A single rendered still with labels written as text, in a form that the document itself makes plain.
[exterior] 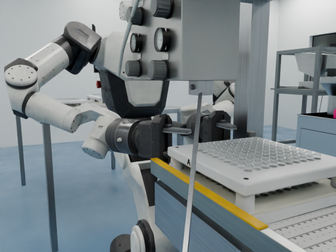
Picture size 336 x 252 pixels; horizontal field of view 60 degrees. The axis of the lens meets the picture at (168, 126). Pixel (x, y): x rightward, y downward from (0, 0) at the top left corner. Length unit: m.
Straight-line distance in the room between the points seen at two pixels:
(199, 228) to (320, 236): 0.17
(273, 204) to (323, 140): 2.62
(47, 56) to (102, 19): 4.63
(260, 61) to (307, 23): 6.13
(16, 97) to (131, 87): 0.37
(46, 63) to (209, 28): 0.59
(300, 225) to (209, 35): 0.31
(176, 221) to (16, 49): 4.97
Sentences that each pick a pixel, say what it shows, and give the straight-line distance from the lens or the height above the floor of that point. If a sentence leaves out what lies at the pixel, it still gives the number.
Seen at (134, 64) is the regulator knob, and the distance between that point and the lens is 0.58.
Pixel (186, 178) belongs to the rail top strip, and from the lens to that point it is 0.53.
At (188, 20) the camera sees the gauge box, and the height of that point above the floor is 1.20.
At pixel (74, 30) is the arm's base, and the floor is 1.27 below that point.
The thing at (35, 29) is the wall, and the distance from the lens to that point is 5.41.
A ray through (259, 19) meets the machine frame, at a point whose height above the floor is 1.27.
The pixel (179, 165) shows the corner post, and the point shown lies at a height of 0.95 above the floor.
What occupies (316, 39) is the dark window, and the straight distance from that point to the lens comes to 6.87.
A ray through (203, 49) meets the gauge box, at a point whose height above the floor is 1.17.
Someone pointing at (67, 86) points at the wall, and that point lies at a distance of 5.37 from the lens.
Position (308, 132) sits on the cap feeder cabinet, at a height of 0.60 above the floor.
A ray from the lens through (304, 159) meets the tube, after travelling 0.56.
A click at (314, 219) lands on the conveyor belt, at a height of 0.91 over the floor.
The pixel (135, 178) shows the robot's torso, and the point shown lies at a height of 0.78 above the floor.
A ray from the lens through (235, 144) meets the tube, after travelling 0.61.
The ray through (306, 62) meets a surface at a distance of 4.26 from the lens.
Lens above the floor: 1.12
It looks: 9 degrees down
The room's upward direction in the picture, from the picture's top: straight up
